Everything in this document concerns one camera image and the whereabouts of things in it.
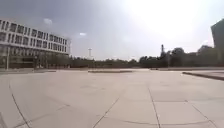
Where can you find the low raised planter bed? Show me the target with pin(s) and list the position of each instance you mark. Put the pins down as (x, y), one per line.
(110, 71)

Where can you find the white distant tower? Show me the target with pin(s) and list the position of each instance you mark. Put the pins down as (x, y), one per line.
(89, 53)

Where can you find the pale stone slab plaza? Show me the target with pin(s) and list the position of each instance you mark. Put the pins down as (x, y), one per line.
(110, 96)

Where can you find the dark slender tower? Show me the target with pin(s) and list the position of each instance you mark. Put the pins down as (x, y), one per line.
(162, 49)

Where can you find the row of trees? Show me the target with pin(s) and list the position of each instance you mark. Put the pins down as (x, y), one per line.
(173, 58)

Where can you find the white office building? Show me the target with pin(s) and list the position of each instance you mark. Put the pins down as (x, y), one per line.
(30, 41)

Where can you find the dark raised kerb edge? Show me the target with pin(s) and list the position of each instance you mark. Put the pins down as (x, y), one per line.
(205, 75)

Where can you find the dark tall building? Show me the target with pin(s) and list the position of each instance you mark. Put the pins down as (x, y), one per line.
(218, 33)

